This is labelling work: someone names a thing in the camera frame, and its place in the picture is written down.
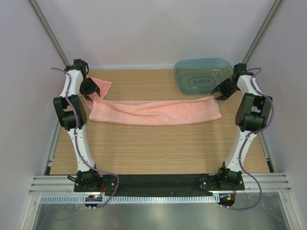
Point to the right aluminium frame post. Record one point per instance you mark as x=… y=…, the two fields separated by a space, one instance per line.
x=263 y=29

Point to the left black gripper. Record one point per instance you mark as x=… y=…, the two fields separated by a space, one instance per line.
x=94 y=88

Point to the blue translucent plastic tub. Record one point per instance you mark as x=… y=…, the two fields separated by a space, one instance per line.
x=199 y=76

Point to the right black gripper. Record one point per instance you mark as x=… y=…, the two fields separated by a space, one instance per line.
x=221 y=88

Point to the aluminium frame post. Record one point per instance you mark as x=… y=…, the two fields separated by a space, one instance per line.
x=48 y=30
x=263 y=29

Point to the aluminium front rail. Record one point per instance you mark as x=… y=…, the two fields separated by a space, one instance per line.
x=270 y=182

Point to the coral pink printed towel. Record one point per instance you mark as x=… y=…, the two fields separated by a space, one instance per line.
x=104 y=87

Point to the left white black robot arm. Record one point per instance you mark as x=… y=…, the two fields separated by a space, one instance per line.
x=73 y=118

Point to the light pink towel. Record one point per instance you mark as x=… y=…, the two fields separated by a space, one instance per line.
x=154 y=113

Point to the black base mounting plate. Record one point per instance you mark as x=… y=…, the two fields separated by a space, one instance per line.
x=157 y=185

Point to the white slotted cable duct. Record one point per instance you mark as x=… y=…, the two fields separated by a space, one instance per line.
x=93 y=199

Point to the left aluminium frame post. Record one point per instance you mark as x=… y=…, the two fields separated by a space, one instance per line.
x=48 y=30

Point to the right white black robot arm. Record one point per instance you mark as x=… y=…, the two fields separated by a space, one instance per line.
x=254 y=114

